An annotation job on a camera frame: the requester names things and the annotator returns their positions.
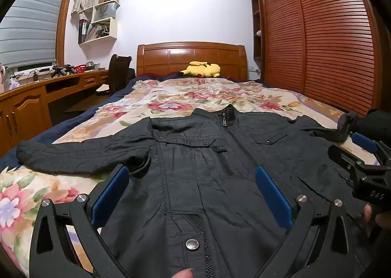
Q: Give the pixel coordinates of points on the red basket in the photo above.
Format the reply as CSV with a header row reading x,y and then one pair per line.
x,y
80,68

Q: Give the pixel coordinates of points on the floral blanket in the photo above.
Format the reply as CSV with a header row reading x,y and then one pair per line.
x,y
128,113

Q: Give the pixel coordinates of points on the wooden bed headboard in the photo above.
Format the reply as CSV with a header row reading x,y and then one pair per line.
x,y
189,53

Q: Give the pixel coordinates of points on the white wall shelf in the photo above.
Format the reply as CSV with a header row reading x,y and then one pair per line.
x,y
111,32

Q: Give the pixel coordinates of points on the metal bowl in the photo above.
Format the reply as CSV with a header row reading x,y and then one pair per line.
x,y
92,65

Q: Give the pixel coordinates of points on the person's right hand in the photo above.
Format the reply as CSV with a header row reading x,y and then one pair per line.
x,y
381,220

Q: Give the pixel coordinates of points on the grey paper bag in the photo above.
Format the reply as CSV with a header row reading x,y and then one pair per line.
x,y
105,12

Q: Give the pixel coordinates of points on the yellow plush toy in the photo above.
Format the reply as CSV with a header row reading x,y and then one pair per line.
x,y
203,70

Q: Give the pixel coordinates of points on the row of books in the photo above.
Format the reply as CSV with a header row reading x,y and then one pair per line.
x,y
94,31

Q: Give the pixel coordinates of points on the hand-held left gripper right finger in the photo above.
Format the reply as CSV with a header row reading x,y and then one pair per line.
x,y
273,195

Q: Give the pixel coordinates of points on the black device on desk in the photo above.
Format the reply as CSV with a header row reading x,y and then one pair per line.
x,y
62,70

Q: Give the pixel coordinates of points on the dark brown chair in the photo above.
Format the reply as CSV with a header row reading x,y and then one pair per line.
x,y
117,72

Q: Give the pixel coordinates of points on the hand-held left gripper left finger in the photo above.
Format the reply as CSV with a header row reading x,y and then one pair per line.
x,y
110,195

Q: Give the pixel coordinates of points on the grey window blind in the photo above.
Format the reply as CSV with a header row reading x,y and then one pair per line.
x,y
30,21

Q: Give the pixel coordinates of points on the person's left hand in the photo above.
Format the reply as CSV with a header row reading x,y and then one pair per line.
x,y
182,273

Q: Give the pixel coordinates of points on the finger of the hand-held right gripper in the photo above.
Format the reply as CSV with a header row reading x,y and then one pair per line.
x,y
363,142
345,157

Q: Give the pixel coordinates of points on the pink bag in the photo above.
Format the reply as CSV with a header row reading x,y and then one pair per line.
x,y
2,78

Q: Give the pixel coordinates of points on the black jacket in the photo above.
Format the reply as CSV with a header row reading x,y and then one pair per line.
x,y
195,174

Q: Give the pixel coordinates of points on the wooden louvered wardrobe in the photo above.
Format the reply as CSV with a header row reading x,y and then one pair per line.
x,y
323,37

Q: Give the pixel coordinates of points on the wooden desk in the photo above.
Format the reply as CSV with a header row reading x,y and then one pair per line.
x,y
27,104

